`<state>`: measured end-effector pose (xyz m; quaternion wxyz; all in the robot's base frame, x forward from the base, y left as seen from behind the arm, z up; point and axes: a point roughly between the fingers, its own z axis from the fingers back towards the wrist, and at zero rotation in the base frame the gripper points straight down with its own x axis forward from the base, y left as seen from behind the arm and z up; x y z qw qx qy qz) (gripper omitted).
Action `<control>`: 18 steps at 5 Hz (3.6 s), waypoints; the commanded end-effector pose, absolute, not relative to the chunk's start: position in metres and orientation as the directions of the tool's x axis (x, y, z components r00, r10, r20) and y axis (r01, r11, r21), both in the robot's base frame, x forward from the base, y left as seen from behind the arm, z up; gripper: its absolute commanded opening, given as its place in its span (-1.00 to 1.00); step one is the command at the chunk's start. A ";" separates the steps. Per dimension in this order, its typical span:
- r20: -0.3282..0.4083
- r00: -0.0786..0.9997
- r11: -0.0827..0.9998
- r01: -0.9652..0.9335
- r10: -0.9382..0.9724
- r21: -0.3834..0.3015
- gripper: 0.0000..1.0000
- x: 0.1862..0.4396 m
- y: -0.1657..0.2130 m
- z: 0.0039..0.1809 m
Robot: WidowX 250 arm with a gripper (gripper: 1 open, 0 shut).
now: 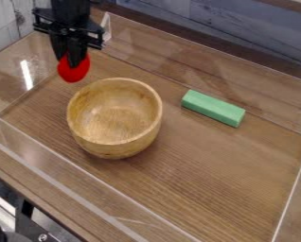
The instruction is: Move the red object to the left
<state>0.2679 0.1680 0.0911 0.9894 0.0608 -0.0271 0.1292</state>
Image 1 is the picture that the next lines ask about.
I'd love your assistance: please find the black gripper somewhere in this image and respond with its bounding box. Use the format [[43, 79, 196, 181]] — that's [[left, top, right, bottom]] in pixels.
[[32, 0, 105, 68]]

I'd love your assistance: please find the red plush strawberry toy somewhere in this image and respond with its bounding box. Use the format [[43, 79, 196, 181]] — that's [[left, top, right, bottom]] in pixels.
[[58, 55, 90, 83]]

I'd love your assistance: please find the wooden bowl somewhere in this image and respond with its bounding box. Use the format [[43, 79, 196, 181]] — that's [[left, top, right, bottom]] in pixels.
[[67, 78, 163, 160]]

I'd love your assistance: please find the green rectangular block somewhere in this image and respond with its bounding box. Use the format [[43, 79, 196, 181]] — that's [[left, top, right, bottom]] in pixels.
[[181, 90, 245, 128]]

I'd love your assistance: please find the black table leg clamp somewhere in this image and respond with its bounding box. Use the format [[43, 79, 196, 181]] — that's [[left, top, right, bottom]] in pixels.
[[15, 199, 60, 242]]

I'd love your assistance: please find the clear acrylic corner bracket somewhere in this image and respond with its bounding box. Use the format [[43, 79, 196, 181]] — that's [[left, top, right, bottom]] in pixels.
[[101, 12, 111, 42]]

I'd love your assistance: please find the clear acrylic tray wall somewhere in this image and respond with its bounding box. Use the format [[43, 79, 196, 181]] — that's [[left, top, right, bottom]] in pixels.
[[0, 118, 200, 242]]

